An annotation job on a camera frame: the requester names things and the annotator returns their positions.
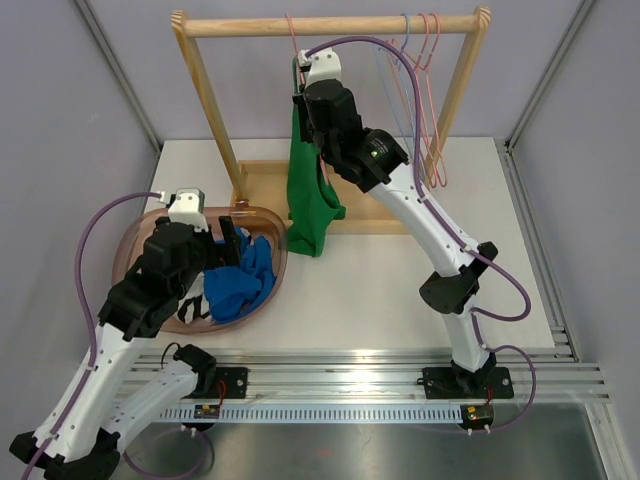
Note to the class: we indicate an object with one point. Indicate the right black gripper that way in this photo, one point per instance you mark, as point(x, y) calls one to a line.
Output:
point(299, 99)

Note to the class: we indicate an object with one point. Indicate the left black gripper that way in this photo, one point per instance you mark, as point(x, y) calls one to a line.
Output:
point(231, 239)

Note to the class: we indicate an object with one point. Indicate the blue tank top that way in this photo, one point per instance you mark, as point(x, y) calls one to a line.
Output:
point(233, 292)

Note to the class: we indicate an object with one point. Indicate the black white striped tank top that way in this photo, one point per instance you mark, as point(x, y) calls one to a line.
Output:
point(194, 306)

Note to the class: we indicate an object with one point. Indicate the green tank top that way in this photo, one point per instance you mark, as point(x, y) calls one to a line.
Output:
point(312, 200)

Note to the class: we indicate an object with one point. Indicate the pink hanger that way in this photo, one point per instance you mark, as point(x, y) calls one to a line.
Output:
point(434, 100)
point(403, 106)
point(295, 35)

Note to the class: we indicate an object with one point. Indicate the light blue hanger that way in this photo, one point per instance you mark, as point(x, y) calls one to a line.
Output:
point(407, 60)

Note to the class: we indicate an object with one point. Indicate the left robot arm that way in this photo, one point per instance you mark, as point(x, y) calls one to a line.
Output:
point(86, 434)

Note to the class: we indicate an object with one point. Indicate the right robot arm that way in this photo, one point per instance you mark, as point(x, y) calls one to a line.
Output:
point(375, 163)

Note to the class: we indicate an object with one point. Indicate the wooden clothes rack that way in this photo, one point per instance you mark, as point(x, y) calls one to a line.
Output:
point(261, 183)

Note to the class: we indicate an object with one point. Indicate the translucent brown plastic bin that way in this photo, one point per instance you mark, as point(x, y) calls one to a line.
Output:
point(258, 221)

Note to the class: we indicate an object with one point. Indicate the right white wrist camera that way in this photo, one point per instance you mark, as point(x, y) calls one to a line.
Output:
point(323, 65)

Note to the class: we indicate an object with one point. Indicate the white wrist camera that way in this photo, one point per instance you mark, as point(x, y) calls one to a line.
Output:
point(186, 206)
point(323, 65)

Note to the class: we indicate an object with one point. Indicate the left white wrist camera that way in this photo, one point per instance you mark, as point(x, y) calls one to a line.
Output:
point(186, 206)

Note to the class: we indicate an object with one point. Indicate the white slotted cable duct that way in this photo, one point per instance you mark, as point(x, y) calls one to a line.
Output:
point(315, 414)

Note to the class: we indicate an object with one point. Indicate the left aluminium frame post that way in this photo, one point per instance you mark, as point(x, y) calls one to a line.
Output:
point(100, 39)

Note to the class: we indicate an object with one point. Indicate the aluminium frame post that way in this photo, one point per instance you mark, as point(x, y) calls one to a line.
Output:
point(100, 39)
point(550, 72)

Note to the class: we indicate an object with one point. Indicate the right aluminium frame post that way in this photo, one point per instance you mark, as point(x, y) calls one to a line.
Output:
point(550, 72)

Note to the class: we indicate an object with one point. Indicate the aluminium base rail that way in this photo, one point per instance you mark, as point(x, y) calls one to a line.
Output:
point(361, 376)

